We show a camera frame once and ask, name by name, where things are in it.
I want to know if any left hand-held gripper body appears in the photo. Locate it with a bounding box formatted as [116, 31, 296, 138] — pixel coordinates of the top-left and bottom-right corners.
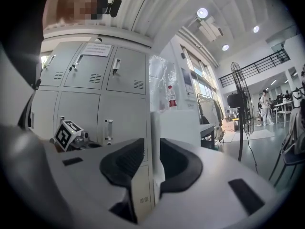
[53, 120, 103, 152]

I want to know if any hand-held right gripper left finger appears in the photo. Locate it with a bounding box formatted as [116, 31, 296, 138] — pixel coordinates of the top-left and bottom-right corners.
[45, 138, 145, 229]

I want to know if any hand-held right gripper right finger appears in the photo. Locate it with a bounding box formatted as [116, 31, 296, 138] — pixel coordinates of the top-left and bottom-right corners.
[142, 137, 286, 229]

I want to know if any grey metal locker cabinet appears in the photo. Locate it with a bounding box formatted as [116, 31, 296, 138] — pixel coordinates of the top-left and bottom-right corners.
[30, 35, 155, 225]

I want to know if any grey metal locker door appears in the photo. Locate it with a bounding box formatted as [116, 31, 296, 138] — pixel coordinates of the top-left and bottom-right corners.
[106, 46, 147, 95]
[39, 41, 84, 87]

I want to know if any small grey table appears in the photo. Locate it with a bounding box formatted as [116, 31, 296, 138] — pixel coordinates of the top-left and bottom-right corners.
[200, 124, 216, 150]

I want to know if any cardboard box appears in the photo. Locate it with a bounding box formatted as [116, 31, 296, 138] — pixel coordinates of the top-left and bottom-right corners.
[221, 118, 239, 132]

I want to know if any white rectangular appliance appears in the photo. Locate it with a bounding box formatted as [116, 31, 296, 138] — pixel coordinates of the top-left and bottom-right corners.
[150, 109, 201, 183]

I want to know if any clothes rack with garments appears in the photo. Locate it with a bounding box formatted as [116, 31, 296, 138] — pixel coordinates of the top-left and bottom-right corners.
[196, 93, 224, 126]

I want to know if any white paper notice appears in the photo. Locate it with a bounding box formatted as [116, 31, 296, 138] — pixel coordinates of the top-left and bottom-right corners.
[81, 42, 112, 58]

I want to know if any blue chair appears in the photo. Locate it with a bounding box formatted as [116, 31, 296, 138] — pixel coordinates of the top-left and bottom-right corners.
[268, 105, 305, 188]

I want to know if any black standing floor fan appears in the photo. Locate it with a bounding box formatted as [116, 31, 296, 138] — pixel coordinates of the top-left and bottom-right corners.
[226, 61, 255, 163]

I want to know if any water bottle with red label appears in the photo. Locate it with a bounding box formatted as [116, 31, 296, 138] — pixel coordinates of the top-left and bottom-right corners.
[166, 85, 178, 110]

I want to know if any clear plastic wrapped bundle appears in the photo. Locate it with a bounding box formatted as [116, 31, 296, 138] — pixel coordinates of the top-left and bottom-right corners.
[149, 54, 179, 112]

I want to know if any person's black shirt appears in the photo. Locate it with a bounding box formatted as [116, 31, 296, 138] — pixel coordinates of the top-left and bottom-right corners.
[0, 0, 52, 90]

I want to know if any person's head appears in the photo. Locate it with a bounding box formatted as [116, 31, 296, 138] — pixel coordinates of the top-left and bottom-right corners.
[42, 0, 108, 31]

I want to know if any black mezzanine railing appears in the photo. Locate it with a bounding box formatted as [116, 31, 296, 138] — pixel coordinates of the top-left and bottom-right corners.
[218, 49, 291, 88]

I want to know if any white ceiling air conditioner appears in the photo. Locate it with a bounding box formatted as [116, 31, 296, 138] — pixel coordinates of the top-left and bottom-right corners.
[199, 17, 224, 42]

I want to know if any black head camera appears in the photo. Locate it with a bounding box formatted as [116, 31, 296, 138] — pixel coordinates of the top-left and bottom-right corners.
[104, 0, 122, 18]

